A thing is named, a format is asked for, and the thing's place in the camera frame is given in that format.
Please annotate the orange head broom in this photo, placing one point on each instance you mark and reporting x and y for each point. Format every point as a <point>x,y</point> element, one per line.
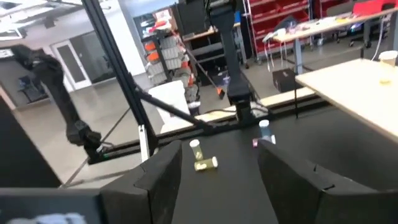
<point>221,92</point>

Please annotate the small white-capped vial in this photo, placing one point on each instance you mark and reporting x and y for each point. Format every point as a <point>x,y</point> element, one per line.
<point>265,132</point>

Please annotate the white framed glass door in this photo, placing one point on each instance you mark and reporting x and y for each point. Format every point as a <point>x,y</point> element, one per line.
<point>71,65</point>

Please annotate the wooden top workbench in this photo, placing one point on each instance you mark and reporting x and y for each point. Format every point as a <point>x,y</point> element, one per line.
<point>214,40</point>

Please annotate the orange white parts rack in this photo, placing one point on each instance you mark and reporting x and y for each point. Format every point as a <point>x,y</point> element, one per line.
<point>168,56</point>

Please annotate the pink pill bottle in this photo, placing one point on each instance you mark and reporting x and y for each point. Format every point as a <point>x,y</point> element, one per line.
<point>255,142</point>

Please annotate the wooden top work table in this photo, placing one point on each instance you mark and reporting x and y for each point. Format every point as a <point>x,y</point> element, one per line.
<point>326,26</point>

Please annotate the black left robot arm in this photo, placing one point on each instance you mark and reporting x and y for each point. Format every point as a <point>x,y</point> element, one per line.
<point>233,62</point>

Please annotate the white waste bin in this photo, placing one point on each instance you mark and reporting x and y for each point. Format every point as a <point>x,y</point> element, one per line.
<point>169,99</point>

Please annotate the wooden shelf black metal legs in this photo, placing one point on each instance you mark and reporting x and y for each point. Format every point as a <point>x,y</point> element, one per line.
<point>351,90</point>

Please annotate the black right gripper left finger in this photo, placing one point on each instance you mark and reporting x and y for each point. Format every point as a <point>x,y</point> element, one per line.
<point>133,202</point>

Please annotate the black aluminium rig frame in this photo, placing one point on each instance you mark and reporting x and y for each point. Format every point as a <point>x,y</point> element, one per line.
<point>118,71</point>

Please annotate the yellow pill bottle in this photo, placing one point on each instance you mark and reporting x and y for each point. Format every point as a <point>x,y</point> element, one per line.
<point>205,164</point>
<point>387,67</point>
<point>196,150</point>

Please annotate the red bin storage rack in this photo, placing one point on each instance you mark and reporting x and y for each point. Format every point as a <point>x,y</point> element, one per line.
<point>280,21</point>

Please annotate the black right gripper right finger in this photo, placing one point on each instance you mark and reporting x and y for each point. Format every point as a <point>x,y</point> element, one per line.
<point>311,202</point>

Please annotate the black box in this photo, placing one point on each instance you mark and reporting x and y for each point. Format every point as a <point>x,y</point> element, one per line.
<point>284,80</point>

